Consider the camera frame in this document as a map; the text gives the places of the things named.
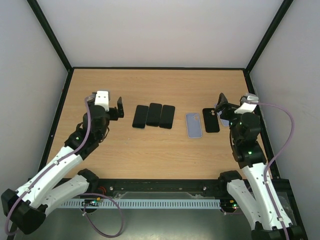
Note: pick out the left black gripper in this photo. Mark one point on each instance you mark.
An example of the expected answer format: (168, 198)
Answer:
(115, 115)

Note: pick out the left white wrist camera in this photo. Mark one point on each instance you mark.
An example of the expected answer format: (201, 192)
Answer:
(100, 98)

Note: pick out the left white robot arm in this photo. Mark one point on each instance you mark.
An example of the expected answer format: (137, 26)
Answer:
(28, 206)

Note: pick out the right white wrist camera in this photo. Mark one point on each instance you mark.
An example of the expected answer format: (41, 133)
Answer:
(248, 103)

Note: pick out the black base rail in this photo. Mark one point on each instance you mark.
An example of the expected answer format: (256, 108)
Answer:
(204, 187)

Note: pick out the black phone case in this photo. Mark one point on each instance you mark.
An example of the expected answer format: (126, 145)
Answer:
(210, 118)

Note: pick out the black metal frame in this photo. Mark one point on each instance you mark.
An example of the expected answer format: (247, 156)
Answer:
(281, 12)

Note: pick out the lilac phone case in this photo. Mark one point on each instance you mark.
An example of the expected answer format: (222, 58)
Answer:
(224, 122)

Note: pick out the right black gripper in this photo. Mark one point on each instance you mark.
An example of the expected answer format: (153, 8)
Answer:
(227, 109)

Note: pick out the grey slotted cable duct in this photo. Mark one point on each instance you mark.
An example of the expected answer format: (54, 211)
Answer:
(202, 204)

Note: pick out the black bare phone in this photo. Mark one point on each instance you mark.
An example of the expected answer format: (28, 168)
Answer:
(140, 117)

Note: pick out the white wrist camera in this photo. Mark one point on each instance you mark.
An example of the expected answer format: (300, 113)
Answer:
(100, 98)
(248, 103)

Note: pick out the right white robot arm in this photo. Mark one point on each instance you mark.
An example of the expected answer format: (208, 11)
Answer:
(260, 204)

